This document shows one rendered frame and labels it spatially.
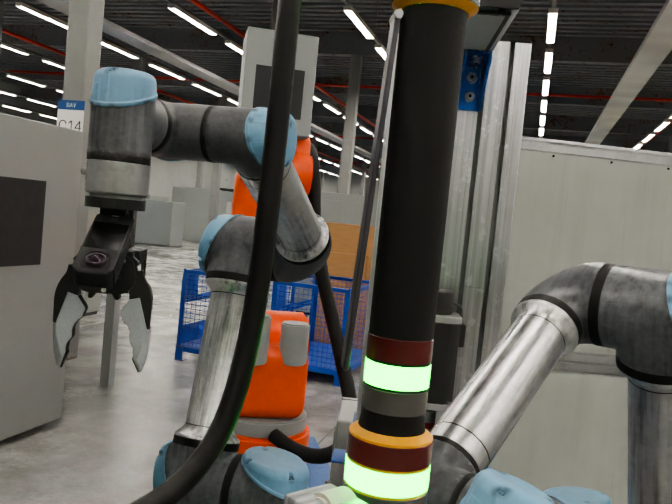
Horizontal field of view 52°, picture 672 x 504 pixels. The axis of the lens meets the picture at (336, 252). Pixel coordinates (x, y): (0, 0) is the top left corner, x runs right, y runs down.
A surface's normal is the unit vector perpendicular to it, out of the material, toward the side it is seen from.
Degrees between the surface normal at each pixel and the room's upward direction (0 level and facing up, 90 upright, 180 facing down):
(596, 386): 90
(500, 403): 54
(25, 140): 90
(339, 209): 90
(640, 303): 76
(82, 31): 90
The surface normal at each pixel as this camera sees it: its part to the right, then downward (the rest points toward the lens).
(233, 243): -0.20, -0.24
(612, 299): -0.60, -0.25
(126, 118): 0.39, 0.09
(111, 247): 0.17, -0.81
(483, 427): 0.36, -0.52
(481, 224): -0.07, 0.04
